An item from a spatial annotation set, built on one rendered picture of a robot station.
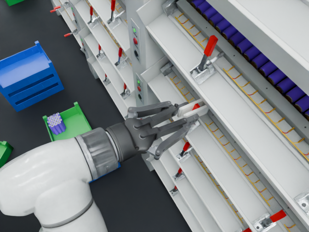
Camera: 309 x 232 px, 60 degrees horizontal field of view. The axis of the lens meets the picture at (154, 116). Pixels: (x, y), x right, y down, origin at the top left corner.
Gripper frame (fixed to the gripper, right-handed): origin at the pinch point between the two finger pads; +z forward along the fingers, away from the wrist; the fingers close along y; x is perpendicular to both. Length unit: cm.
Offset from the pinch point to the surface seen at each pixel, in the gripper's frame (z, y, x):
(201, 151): -0.1, 6.9, -7.9
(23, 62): -28, -107, -69
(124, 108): 9, -50, -66
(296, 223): 4.5, 29.5, -2.5
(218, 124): 4.6, 4.6, -2.4
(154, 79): 0.8, -17.2, -7.3
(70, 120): -17, -66, -83
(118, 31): 0.6, -39.9, -7.3
